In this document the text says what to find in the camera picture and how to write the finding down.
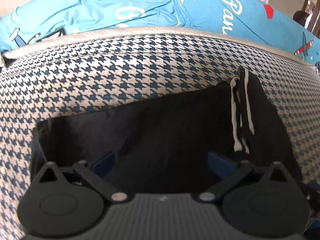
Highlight houndstooth mattress cover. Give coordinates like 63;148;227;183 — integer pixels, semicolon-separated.
1;27;319;239

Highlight blue cartoon print bedsheet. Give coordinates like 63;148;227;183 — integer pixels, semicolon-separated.
1;0;319;64

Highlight black garment red print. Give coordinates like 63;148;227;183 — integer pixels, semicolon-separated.
30;68;303;193

